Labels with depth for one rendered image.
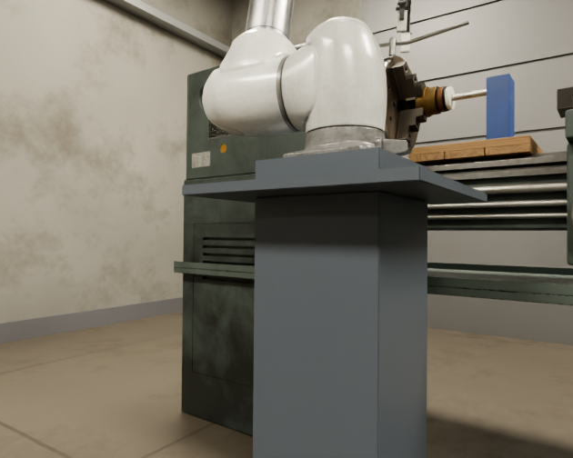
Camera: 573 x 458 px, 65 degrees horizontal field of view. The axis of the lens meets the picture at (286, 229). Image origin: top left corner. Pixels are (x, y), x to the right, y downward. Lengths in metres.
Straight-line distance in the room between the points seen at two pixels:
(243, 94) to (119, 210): 2.75
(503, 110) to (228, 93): 0.79
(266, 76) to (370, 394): 0.61
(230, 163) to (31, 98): 2.03
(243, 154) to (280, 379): 0.88
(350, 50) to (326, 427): 0.66
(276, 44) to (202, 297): 0.97
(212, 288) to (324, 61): 0.98
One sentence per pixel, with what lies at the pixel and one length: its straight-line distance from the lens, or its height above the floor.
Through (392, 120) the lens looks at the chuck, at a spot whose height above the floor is 1.02.
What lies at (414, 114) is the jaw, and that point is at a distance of 1.49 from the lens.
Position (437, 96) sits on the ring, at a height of 1.08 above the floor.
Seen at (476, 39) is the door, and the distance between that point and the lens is 3.61.
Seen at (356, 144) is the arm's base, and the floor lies 0.82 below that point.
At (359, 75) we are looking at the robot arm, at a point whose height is 0.95.
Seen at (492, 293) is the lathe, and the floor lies 0.53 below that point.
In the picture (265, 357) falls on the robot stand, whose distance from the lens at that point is 0.86.
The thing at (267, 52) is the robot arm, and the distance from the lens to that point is 0.97.
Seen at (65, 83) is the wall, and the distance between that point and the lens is 3.52.
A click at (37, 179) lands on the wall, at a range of 3.31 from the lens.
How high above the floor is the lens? 0.66
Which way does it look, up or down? 1 degrees up
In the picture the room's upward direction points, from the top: straight up
